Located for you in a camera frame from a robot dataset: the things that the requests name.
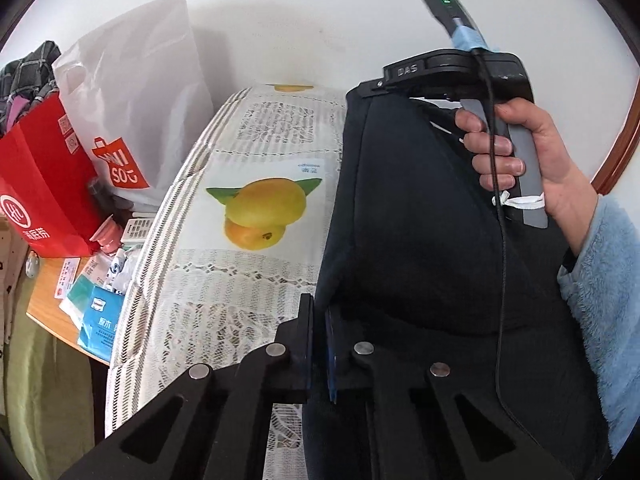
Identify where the pink plastic item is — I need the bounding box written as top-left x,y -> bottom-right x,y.
89,214 -> 124,255

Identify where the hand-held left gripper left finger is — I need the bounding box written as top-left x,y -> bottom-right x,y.
60,292 -> 316,480

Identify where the wooden side table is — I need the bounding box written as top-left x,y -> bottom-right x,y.
25,255 -> 115,367

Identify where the person's right hand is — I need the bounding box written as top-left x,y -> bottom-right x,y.
454,97 -> 599,254

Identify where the dark plaid cloth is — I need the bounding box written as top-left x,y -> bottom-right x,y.
0,40 -> 62,137

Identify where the white remote control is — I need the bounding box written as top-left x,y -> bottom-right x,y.
121,217 -> 154,244

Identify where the fruit print lace tablecloth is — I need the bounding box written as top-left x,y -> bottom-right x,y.
103,83 -> 352,480

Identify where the dark navy garment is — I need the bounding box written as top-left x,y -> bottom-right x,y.
301,86 -> 615,480

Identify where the white plastic shopping bag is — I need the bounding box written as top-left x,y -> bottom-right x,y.
52,0 -> 217,207

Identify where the green cloth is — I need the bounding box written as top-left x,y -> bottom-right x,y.
0,302 -> 97,480

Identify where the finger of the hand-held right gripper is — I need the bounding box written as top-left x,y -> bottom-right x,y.
350,78 -> 387,100

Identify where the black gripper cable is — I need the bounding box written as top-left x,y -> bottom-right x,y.
469,47 -> 537,445

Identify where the white wrist strap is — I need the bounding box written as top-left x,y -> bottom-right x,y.
491,191 -> 547,212

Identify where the red paper bag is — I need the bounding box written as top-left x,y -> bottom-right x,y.
0,92 -> 102,259

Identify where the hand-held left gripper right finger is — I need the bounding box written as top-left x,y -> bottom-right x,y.
324,306 -> 576,480

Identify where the person's right forearm blue sleeve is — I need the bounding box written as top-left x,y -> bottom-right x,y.
556,194 -> 640,461

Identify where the blue tissue packet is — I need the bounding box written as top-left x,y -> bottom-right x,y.
76,284 -> 125,362

